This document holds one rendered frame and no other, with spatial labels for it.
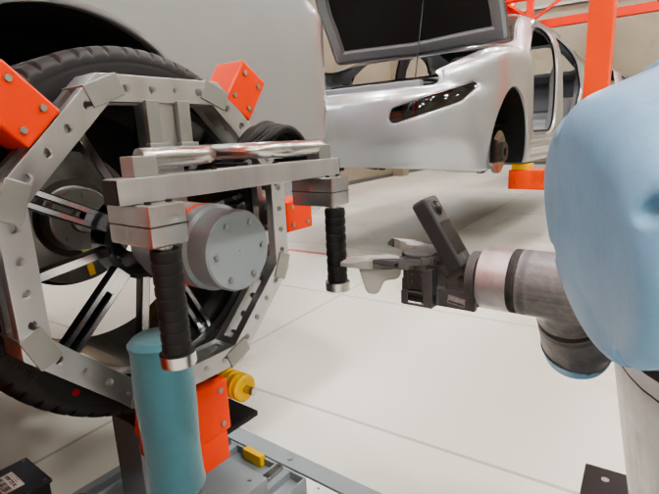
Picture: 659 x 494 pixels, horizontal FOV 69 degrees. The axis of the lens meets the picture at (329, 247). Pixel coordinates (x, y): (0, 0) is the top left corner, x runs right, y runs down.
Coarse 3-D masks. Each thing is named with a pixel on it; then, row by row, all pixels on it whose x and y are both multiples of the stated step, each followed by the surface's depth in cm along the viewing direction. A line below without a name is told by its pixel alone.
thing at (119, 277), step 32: (192, 128) 96; (96, 160) 80; (224, 192) 108; (96, 224) 81; (96, 256) 82; (128, 256) 91; (96, 288) 84; (192, 288) 112; (96, 320) 83; (192, 320) 100; (96, 352) 93
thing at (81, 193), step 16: (64, 160) 114; (80, 160) 117; (64, 176) 114; (80, 176) 117; (96, 176) 120; (48, 192) 111; (64, 192) 110; (80, 192) 113; (96, 192) 116; (64, 208) 110; (96, 208) 116; (32, 224) 109; (48, 224) 109; (64, 224) 111; (48, 240) 112; (64, 240) 111; (80, 240) 114; (48, 256) 113; (64, 256) 116; (80, 272) 119; (96, 272) 123
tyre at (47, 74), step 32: (32, 64) 71; (64, 64) 73; (96, 64) 77; (128, 64) 81; (160, 64) 86; (0, 160) 67; (224, 320) 104; (0, 352) 70; (0, 384) 71; (32, 384) 74; (64, 384) 78; (96, 416) 83
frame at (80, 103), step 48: (96, 96) 69; (144, 96) 75; (192, 96) 82; (48, 144) 64; (0, 192) 60; (0, 240) 61; (0, 288) 65; (48, 336) 67; (240, 336) 97; (96, 384) 73
